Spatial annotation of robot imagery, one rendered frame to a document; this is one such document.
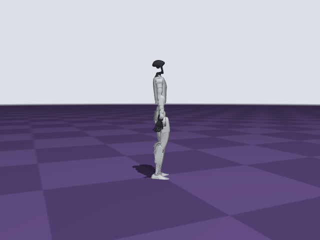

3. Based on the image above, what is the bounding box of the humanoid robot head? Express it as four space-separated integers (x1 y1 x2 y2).
152 60 165 77

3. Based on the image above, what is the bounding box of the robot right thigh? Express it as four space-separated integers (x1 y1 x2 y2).
155 116 170 151

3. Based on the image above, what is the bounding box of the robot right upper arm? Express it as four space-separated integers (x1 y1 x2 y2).
155 78 165 101

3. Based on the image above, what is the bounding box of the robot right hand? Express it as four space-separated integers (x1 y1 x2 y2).
153 114 164 132

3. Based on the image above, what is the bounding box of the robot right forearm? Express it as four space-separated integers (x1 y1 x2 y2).
157 96 165 119

